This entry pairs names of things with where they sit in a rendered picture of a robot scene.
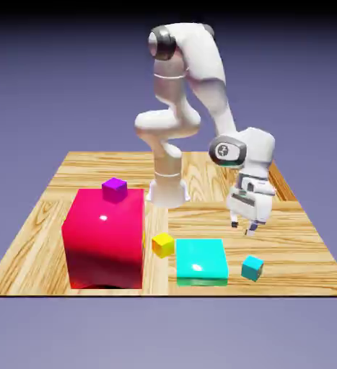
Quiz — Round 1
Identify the small purple cube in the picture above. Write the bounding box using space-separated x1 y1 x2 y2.
101 177 128 204

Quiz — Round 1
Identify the small yellow cube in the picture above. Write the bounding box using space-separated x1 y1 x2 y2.
151 232 175 259

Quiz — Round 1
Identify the large cyan box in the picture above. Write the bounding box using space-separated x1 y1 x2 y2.
175 238 229 287

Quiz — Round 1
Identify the small cyan cube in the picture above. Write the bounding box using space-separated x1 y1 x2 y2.
240 255 265 283

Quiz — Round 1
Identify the large red box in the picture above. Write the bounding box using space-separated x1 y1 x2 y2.
61 187 146 290

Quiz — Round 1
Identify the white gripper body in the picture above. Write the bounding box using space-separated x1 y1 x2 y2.
226 187 273 225

